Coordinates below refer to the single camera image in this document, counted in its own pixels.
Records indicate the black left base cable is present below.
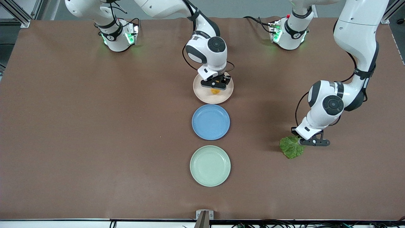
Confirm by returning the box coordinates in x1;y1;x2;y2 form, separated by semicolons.
243;16;273;34

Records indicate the light green round plate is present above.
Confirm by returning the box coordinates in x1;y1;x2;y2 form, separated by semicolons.
190;145;231;187

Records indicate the blue round plate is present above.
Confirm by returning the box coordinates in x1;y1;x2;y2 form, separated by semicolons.
192;104;230;141

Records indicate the aluminium frame profile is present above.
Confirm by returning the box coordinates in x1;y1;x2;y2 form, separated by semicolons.
381;0;405;24
0;0;43;28

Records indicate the brown table cover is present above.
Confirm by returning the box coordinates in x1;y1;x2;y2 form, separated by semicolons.
0;16;405;221

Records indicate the metal table bracket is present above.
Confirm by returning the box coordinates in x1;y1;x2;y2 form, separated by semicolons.
196;210;214;228

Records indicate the green lettuce leaf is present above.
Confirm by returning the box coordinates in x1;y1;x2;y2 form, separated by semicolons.
279;136;306;159

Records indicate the black right base cable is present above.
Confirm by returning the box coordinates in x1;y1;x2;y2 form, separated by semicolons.
115;14;142;35

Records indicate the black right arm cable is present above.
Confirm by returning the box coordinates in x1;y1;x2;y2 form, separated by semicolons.
182;44;235;74

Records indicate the beige round plate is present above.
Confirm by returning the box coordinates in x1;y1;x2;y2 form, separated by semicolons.
193;68;234;105

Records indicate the black base cable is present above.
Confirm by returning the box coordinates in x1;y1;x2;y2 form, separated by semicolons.
115;14;142;35
243;16;273;34

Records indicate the left arm base connector plate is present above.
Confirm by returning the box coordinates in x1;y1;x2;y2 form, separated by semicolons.
268;20;283;43

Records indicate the right arm base connector plate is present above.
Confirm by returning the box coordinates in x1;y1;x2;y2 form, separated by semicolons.
125;23;140;45

